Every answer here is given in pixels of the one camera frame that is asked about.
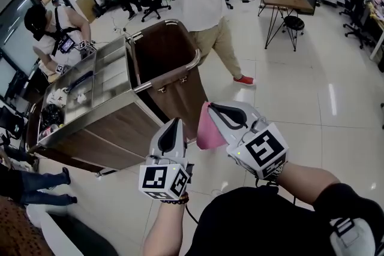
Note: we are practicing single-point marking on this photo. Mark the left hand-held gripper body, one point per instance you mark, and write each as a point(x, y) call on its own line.
point(156, 178)

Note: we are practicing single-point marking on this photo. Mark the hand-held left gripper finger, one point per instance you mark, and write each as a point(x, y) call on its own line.
point(156, 144)
point(183, 141)

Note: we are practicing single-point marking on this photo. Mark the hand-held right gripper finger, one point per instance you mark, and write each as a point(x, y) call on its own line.
point(243, 107)
point(223, 133)

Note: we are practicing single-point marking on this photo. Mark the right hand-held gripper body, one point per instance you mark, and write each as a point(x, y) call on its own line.
point(264, 147)

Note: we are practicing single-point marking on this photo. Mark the pink cloth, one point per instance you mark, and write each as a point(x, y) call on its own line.
point(207, 129)

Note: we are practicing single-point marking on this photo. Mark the person's left forearm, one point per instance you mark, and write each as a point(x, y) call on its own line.
point(162, 228)

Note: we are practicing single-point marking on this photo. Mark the person's right forearm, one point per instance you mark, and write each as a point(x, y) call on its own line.
point(303, 180)

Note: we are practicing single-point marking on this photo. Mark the wooden steel housekeeping cart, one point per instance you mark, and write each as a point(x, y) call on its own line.
point(120, 135)

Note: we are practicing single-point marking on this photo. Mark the person's black shirt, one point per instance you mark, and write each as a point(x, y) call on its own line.
point(255, 225)

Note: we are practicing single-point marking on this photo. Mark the crumpled white paper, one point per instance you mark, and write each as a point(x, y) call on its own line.
point(81, 98)

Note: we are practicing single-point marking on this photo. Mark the black round stool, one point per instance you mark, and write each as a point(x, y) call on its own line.
point(294, 24)

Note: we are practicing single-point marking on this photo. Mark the black floral pouch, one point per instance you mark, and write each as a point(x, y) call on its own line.
point(52, 117)

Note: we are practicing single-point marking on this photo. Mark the red packet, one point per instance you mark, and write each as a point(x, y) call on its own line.
point(49, 130)

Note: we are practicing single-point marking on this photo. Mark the white printed mug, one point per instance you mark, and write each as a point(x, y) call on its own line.
point(51, 99)
point(60, 93)

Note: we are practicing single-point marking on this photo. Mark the white oval table green base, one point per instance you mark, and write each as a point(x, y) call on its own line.
point(60, 230)

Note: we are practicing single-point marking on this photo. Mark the plywood board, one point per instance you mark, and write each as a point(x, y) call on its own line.
point(85, 6)

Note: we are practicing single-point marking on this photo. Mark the dark framed glass partition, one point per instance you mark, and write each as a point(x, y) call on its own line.
point(12, 27)

